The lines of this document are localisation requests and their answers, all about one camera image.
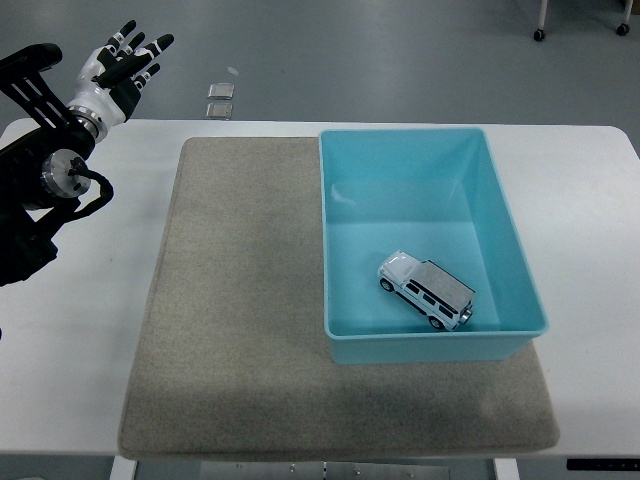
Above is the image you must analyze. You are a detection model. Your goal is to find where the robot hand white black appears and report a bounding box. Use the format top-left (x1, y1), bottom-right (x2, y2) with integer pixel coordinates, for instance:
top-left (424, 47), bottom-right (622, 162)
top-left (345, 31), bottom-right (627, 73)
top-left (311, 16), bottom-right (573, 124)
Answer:
top-left (67, 19), bottom-right (176, 125)

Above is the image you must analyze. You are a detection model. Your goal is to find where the blue plastic box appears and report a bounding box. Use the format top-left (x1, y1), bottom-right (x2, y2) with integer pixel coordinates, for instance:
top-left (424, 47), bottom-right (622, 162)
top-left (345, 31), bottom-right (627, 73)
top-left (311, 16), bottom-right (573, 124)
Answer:
top-left (318, 127), bottom-right (550, 366)

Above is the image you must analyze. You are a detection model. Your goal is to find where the grey metal plate with screws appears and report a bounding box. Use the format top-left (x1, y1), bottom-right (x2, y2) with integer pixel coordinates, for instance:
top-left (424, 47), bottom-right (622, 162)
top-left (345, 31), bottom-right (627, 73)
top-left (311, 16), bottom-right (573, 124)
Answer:
top-left (199, 461), bottom-right (452, 480)

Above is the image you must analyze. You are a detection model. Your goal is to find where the white toy car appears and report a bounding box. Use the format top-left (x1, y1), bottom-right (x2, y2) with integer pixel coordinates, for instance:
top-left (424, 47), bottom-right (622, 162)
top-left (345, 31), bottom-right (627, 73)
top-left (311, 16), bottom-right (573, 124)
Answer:
top-left (376, 249), bottom-right (477, 332)

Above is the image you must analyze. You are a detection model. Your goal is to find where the white table leg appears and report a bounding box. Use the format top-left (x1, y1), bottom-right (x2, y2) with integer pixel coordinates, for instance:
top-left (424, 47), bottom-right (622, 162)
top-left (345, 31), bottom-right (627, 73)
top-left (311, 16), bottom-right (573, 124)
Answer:
top-left (492, 457), bottom-right (522, 480)
top-left (109, 455), bottom-right (139, 480)

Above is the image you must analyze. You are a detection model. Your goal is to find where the black table control panel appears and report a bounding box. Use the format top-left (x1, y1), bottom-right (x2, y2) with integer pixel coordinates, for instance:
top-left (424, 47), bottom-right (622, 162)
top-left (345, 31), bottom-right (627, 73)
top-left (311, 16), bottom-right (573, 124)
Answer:
top-left (565, 457), bottom-right (640, 472)

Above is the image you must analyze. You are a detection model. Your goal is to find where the white cart leg with caster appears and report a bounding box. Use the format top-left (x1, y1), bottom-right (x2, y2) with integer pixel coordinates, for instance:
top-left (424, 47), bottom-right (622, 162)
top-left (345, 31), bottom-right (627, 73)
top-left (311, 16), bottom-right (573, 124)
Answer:
top-left (615, 0), bottom-right (633, 37)
top-left (532, 0), bottom-right (549, 43)

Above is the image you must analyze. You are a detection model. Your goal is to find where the beige fabric mat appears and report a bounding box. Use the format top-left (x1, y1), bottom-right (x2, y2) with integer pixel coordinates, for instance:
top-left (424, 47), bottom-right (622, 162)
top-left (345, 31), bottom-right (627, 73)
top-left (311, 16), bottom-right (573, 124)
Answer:
top-left (117, 136), bottom-right (560, 462)

